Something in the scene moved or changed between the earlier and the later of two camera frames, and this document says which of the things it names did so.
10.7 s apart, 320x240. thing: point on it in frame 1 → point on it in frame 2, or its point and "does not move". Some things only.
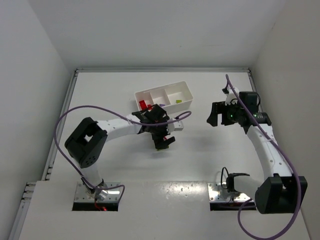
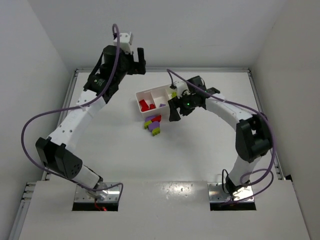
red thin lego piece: [144, 106] does not move
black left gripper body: [158, 135] → [136, 66]
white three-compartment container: [171, 97] does not move
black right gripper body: [223, 114] → [178, 105]
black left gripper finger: [159, 142] → [141, 55]
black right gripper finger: [217, 108] → [174, 115]
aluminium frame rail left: [21, 213] does not move
